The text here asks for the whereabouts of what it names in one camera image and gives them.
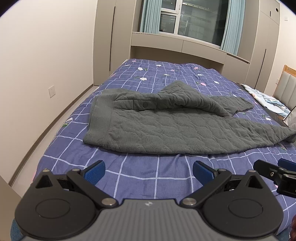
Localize grey quilted fleece pants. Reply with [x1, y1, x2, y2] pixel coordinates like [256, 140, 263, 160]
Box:
[83, 81, 295, 155]

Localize white shopping bag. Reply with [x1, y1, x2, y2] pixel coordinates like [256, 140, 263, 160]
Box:
[283, 106, 296, 131]

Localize light patterned pillow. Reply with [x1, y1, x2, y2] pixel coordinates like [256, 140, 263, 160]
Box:
[241, 84, 290, 118]

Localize blue plaid floral bedspread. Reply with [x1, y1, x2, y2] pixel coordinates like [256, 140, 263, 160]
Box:
[30, 59, 296, 241]

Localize grey padded headboard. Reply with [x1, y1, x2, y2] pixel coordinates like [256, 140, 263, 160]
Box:
[273, 65, 296, 110]

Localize beige right wardrobe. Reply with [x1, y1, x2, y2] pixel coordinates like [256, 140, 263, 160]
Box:
[245, 1, 280, 92]

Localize beige wardrobe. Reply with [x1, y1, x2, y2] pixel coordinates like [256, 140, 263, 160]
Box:
[93, 0, 142, 86]
[245, 1, 280, 92]

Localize beige window cabinet shelf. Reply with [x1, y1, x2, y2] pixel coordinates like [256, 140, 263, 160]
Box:
[130, 32, 250, 83]

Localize right teal curtain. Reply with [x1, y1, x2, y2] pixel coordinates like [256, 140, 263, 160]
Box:
[220, 0, 245, 55]

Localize teal curtain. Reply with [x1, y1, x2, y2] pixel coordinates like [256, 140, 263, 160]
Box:
[220, 0, 245, 55]
[139, 0, 162, 34]

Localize dark glass window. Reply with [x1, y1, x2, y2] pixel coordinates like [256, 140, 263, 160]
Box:
[159, 0, 229, 46]

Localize left teal curtain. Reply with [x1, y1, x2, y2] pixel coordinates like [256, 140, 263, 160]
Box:
[139, 0, 162, 34]

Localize beige left wardrobe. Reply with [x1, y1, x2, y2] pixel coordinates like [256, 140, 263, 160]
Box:
[93, 0, 142, 86]

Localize white wall socket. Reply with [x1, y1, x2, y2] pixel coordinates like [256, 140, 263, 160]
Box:
[48, 85, 56, 98]

